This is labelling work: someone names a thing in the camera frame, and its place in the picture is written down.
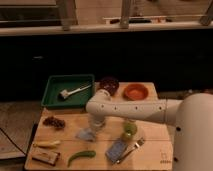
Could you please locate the dark maroon bowl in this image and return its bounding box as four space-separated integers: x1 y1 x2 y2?
99 77 119 96

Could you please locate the orange bowl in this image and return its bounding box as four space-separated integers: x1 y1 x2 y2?
123 83 149 101

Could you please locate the light blue towel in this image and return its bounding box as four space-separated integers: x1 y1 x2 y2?
76 128 96 142

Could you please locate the black cable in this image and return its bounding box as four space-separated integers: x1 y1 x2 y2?
0 126 27 156

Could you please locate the brown rectangular box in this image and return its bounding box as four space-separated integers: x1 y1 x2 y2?
32 148 60 166

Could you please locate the blue sponge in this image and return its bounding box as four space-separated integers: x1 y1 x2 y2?
105 139 127 164

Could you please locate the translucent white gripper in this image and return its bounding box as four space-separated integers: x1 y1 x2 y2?
88 114 105 136

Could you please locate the green plastic tray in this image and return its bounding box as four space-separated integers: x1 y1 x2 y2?
41 74 95 109

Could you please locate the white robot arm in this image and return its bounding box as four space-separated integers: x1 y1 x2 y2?
86 89 213 171

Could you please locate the green chili pepper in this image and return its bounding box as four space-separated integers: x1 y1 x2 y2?
67 150 96 167

